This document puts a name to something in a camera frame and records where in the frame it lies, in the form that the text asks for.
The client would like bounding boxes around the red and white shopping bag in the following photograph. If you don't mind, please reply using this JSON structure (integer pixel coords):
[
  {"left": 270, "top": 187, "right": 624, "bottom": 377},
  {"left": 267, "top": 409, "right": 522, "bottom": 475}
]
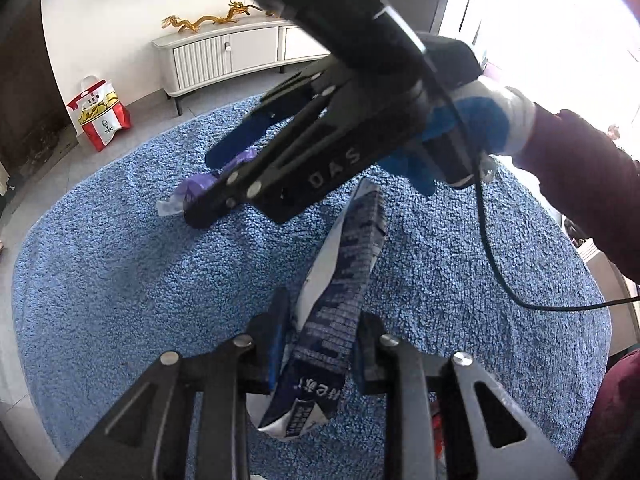
[{"left": 66, "top": 75, "right": 132, "bottom": 152}]

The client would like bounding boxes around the blue shaggy rug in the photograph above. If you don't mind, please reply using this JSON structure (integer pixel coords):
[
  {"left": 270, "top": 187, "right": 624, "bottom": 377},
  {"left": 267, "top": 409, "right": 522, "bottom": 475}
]
[{"left": 12, "top": 99, "right": 612, "bottom": 456}]

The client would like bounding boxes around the blue and white gloved right hand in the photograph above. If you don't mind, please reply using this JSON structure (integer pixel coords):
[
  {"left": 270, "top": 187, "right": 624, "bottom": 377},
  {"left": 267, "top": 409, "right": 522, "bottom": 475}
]
[{"left": 380, "top": 76, "right": 536, "bottom": 197}]

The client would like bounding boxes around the white printed snack bag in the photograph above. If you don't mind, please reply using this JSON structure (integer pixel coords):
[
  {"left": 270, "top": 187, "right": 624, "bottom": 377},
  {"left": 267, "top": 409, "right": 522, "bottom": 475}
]
[{"left": 247, "top": 178, "right": 387, "bottom": 441}]

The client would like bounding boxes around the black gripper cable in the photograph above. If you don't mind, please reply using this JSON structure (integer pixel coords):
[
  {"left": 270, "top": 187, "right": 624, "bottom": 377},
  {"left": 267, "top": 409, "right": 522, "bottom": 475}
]
[{"left": 424, "top": 58, "right": 640, "bottom": 312}]

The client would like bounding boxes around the white tv cabinet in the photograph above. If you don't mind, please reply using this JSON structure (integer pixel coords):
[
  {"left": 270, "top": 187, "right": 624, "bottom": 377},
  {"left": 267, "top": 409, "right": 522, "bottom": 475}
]
[{"left": 152, "top": 16, "right": 329, "bottom": 98}]

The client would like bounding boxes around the golden dragon ornament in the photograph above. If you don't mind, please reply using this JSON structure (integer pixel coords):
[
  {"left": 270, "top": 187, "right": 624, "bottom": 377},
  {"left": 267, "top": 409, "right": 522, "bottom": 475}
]
[{"left": 160, "top": 1, "right": 278, "bottom": 32}]

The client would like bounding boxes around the purple wrapper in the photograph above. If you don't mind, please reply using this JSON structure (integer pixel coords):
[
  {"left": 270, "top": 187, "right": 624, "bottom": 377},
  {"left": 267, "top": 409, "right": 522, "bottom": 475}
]
[{"left": 156, "top": 148, "right": 257, "bottom": 217}]

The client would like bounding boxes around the black camera box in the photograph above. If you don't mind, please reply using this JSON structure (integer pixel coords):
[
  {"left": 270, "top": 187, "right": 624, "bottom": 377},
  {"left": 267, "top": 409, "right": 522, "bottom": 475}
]
[{"left": 255, "top": 0, "right": 425, "bottom": 74}]

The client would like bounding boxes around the maroon sleeved right forearm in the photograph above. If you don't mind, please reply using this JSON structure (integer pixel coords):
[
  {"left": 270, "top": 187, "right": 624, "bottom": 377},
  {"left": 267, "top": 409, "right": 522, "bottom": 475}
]
[{"left": 514, "top": 106, "right": 639, "bottom": 282}]

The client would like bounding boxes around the dark brown door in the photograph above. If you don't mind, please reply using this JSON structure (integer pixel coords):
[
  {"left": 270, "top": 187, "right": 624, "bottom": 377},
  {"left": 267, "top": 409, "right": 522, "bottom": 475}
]
[{"left": 1, "top": 0, "right": 70, "bottom": 174}]

